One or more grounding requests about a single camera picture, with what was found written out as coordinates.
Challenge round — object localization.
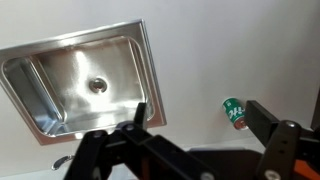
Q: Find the stainless steel sink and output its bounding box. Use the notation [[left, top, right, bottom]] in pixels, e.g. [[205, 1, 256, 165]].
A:
[[0, 18, 168, 147]]

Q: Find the dark wood cabinet panel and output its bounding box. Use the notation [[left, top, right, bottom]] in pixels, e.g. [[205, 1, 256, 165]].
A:
[[309, 86, 320, 132]]

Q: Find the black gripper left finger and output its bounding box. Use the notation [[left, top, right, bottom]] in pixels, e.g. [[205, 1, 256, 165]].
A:
[[63, 101, 216, 180]]

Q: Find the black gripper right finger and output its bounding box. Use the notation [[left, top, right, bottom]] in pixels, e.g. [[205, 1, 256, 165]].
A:
[[244, 99, 320, 180]]

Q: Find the green soda can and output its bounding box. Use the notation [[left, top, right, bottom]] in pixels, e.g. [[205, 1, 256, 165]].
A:
[[221, 97, 250, 131]]

